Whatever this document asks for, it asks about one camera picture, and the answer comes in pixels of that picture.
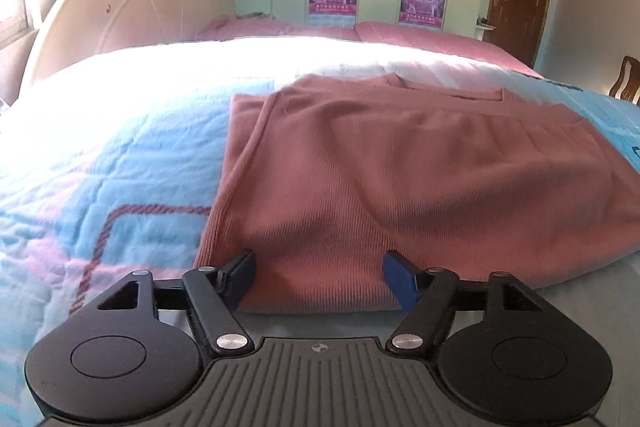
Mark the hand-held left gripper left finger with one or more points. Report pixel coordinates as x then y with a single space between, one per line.
242 276

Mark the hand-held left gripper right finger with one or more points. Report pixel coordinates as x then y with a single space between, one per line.
400 279

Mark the pink sweater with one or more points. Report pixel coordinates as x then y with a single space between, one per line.
375 187

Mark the blue printed bed quilt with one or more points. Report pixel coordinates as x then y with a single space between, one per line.
125 132

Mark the wooden chair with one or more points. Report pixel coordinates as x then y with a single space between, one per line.
627 82

